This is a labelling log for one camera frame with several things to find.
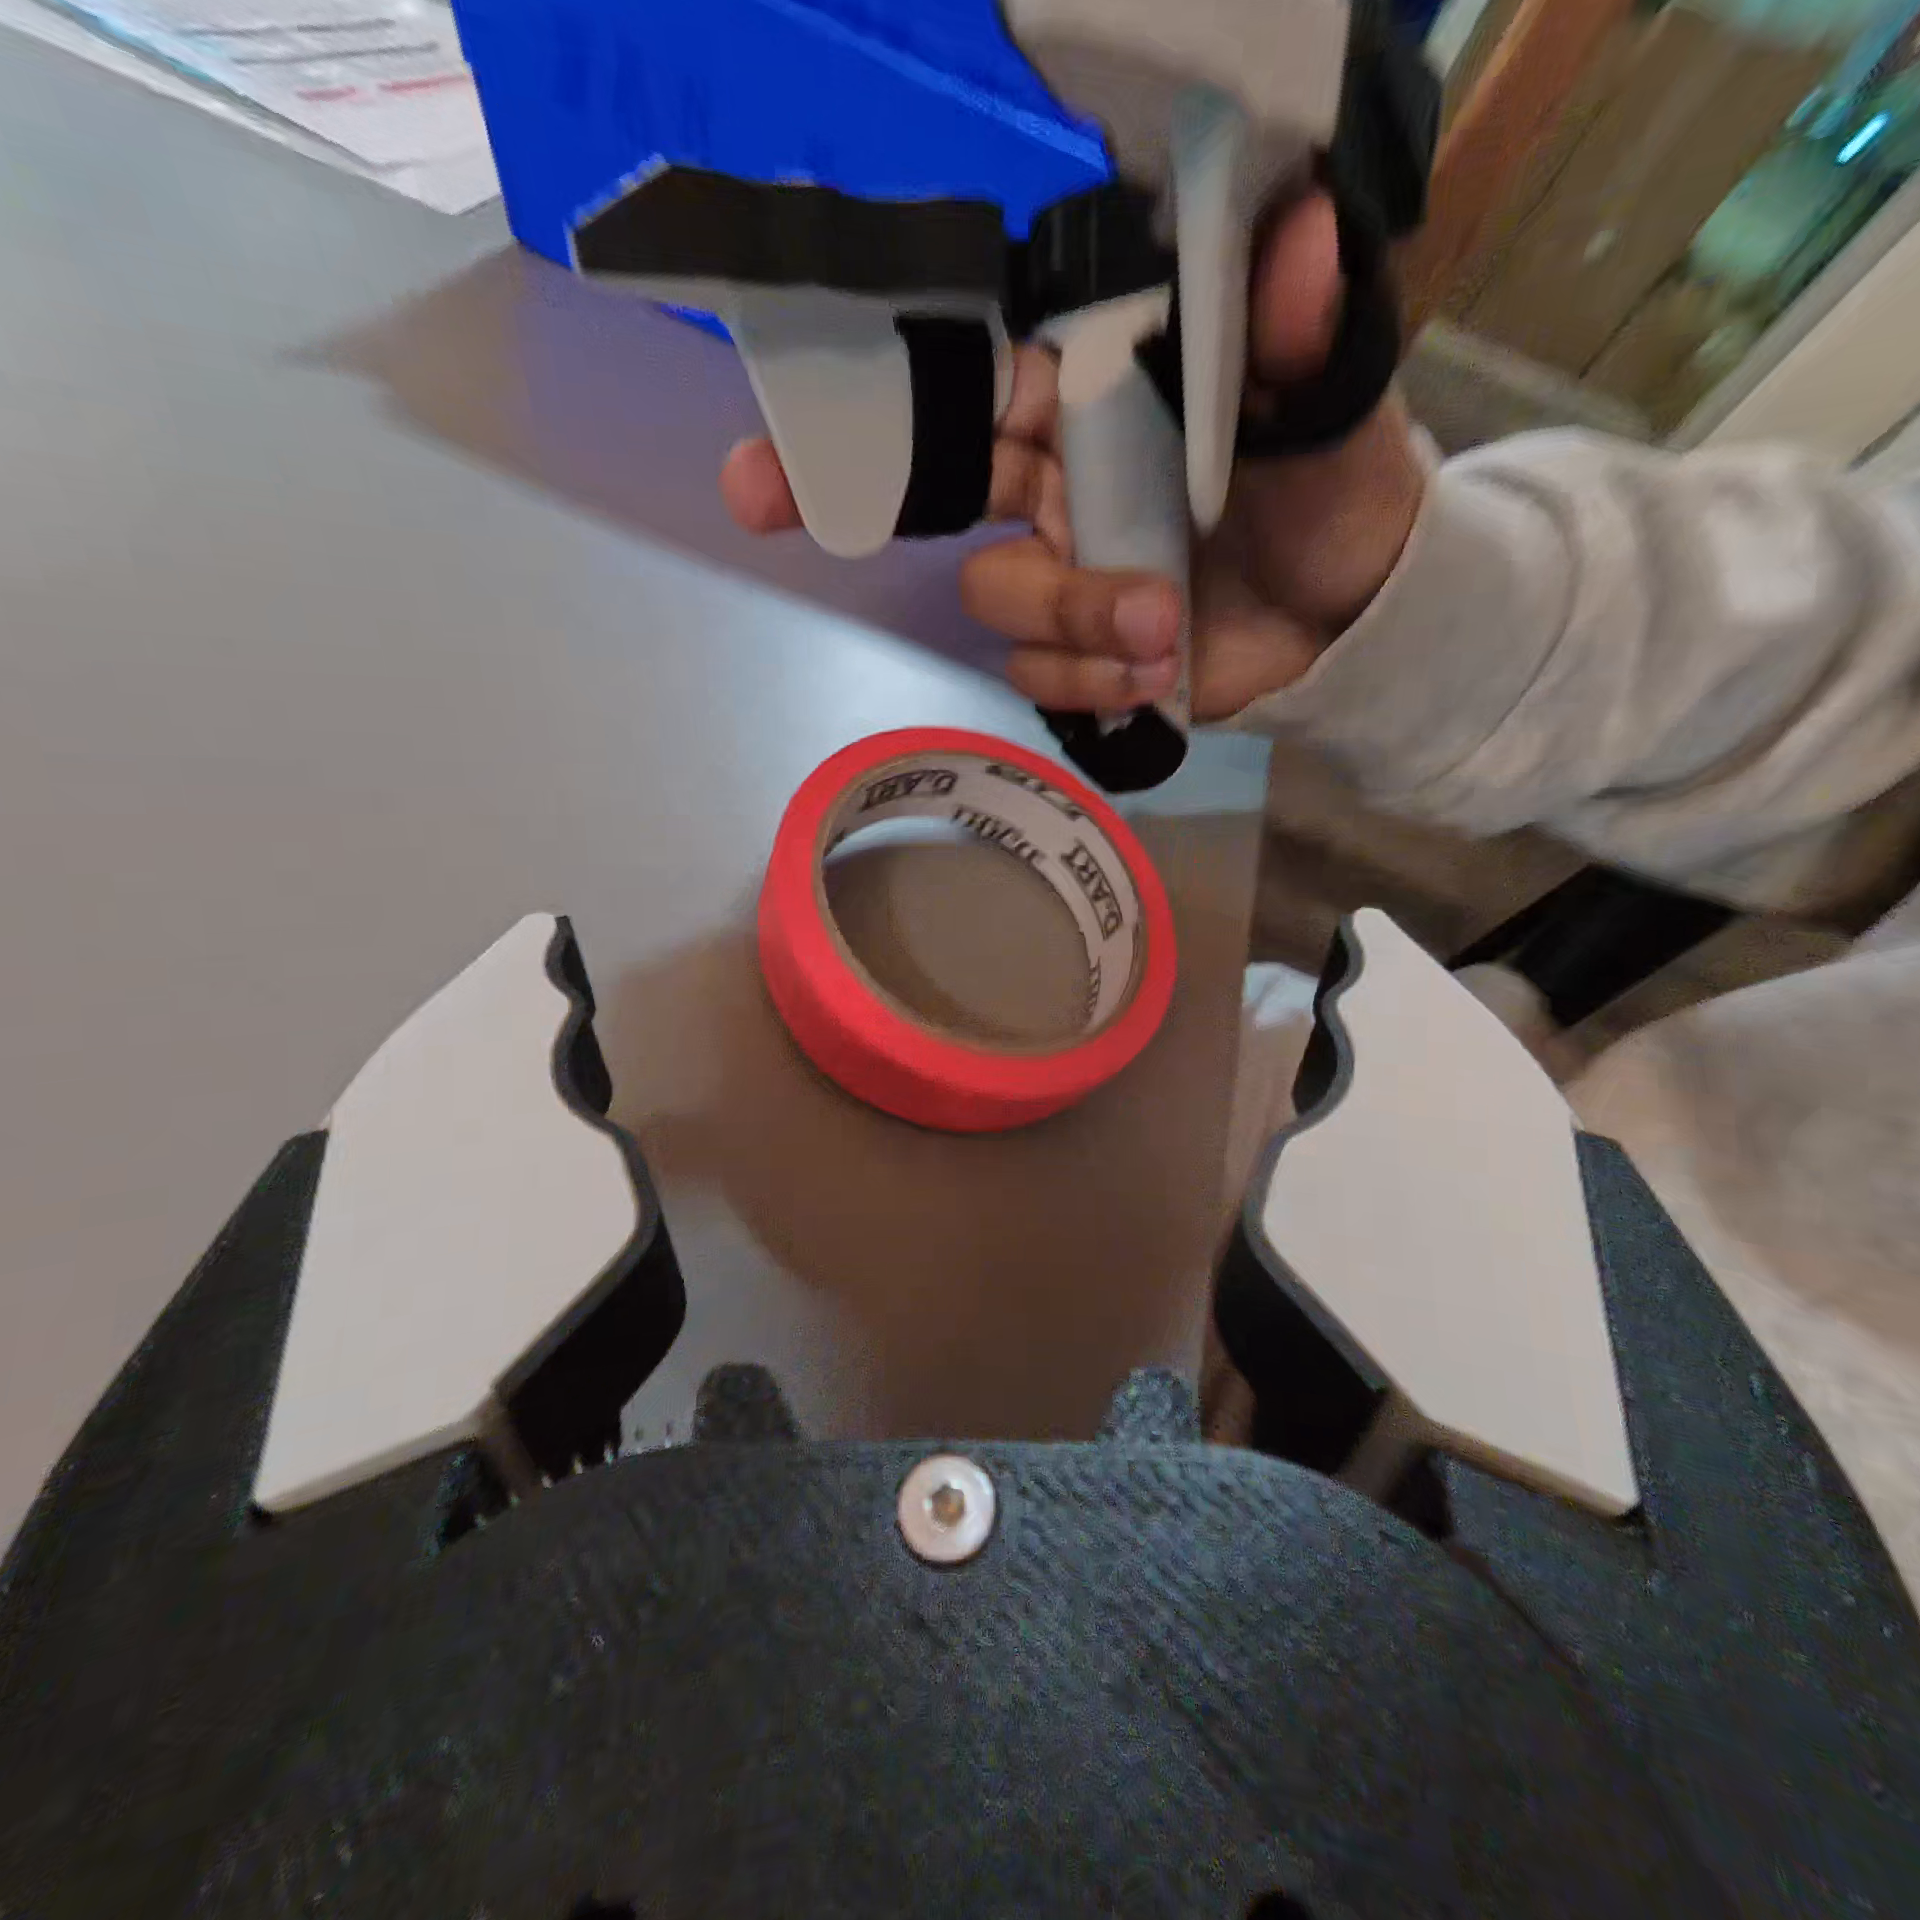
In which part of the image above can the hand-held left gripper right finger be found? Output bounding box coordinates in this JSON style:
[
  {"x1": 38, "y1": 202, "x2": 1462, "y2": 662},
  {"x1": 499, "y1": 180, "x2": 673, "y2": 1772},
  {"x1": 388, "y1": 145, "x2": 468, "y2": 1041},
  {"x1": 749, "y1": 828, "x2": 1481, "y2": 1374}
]
[{"x1": 1208, "y1": 908, "x2": 1641, "y2": 1517}]

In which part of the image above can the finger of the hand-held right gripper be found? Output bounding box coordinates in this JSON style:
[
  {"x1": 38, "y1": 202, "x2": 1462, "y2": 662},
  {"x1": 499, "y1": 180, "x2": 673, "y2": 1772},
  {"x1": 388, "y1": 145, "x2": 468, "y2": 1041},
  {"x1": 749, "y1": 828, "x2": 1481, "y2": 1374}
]
[
  {"x1": 566, "y1": 153, "x2": 1009, "y2": 295},
  {"x1": 727, "y1": 281, "x2": 1003, "y2": 559}
]

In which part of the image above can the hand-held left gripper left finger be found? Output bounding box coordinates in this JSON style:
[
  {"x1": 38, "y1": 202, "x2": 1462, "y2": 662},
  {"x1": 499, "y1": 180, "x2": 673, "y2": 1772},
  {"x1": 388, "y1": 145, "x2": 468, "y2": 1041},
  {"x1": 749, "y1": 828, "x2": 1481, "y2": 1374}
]
[{"x1": 251, "y1": 911, "x2": 687, "y2": 1517}]

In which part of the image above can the red tape roll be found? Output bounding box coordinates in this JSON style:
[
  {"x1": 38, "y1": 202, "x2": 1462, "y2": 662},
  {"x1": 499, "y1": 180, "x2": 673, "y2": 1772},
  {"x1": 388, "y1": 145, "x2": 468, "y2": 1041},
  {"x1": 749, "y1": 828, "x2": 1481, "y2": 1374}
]
[{"x1": 757, "y1": 727, "x2": 1181, "y2": 1133}]

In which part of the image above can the person's right forearm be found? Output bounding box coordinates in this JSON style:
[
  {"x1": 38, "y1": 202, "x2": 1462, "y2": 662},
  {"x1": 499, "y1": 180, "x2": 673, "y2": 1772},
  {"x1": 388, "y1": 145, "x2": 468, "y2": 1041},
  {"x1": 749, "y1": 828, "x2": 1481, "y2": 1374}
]
[{"x1": 1237, "y1": 427, "x2": 1920, "y2": 921}]

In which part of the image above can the grey desk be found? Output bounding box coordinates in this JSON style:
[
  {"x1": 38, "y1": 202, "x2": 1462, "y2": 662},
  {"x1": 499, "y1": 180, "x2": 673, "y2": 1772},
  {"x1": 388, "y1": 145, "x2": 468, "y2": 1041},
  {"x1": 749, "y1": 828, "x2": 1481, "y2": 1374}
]
[{"x1": 0, "y1": 0, "x2": 1277, "y2": 1562}]

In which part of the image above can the person's right hand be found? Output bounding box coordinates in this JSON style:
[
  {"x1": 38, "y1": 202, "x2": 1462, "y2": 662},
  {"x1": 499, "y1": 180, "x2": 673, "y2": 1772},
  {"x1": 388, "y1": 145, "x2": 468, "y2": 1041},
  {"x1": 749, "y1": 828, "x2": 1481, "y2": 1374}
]
[{"x1": 720, "y1": 191, "x2": 1431, "y2": 724}]

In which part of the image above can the blue plastic bin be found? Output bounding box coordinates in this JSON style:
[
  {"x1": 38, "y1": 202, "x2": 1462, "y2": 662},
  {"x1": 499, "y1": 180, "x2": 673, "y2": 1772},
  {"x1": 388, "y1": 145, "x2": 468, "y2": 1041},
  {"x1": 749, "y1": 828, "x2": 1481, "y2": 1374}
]
[{"x1": 451, "y1": 0, "x2": 1119, "y2": 348}]

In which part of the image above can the printed paper sheet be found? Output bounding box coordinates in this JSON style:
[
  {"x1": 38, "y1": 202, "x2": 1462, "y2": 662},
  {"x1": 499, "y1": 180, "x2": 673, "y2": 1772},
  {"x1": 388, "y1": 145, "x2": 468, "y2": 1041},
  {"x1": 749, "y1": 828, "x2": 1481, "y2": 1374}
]
[{"x1": 30, "y1": 0, "x2": 504, "y2": 215}]

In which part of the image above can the wooden cabinet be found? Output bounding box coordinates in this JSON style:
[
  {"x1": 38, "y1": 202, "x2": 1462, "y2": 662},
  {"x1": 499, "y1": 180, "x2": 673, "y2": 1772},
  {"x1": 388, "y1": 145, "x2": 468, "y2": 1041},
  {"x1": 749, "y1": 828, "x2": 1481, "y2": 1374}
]
[{"x1": 1423, "y1": 0, "x2": 1846, "y2": 429}]

